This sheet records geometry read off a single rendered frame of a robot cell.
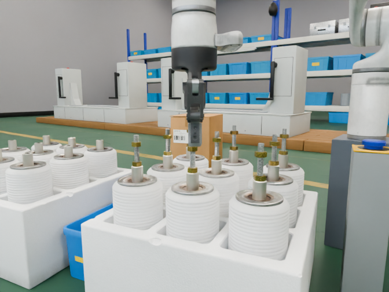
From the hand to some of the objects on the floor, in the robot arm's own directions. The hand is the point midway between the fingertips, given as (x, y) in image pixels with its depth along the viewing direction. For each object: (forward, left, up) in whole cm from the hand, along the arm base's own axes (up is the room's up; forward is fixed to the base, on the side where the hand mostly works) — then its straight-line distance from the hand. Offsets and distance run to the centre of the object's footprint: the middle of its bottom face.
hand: (194, 135), depth 52 cm
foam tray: (0, -56, -35) cm, 66 cm away
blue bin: (-8, -30, -35) cm, 46 cm away
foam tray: (-11, -3, -35) cm, 37 cm away
